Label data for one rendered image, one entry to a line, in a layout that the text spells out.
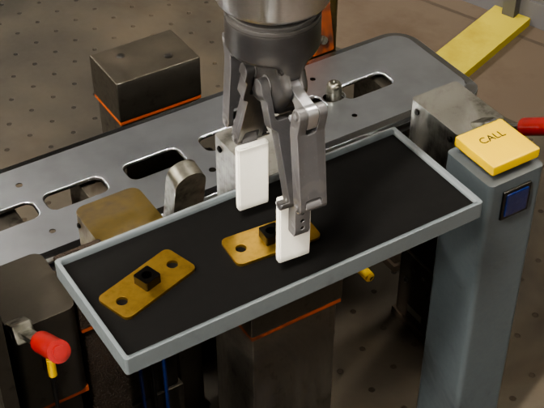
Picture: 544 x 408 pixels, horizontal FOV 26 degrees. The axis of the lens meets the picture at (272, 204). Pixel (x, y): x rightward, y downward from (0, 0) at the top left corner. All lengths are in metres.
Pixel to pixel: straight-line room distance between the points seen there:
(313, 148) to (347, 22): 2.67
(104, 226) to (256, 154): 0.23
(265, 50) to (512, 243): 0.45
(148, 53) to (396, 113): 0.33
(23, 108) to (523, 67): 1.77
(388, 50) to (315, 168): 0.69
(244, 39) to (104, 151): 0.57
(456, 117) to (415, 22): 2.22
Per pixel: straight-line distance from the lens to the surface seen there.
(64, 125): 1.99
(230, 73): 0.99
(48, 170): 1.41
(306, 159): 0.92
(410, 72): 1.56
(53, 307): 1.12
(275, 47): 0.88
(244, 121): 1.00
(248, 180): 1.04
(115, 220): 1.21
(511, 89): 3.34
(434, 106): 1.40
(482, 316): 1.29
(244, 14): 0.87
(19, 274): 1.16
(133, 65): 1.52
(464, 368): 1.34
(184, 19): 2.24
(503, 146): 1.18
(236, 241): 1.05
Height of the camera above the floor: 1.87
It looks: 40 degrees down
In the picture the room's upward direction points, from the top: straight up
